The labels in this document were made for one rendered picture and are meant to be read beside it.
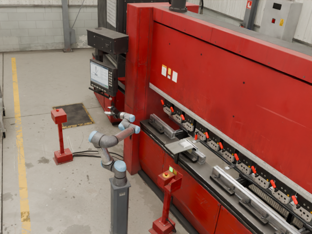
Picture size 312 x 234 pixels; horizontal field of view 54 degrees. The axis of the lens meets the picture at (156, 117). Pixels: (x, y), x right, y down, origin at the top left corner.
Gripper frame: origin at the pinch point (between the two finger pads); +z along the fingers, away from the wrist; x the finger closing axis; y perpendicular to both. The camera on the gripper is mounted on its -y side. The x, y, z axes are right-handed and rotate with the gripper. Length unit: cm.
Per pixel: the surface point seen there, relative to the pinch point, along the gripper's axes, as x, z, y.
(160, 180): -33, -68, 56
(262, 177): -7, -166, 21
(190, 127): 28, -78, 38
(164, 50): 86, -29, -11
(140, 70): 70, 3, 13
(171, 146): 5, -64, 48
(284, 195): -17, -187, 19
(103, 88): 38, 46, 23
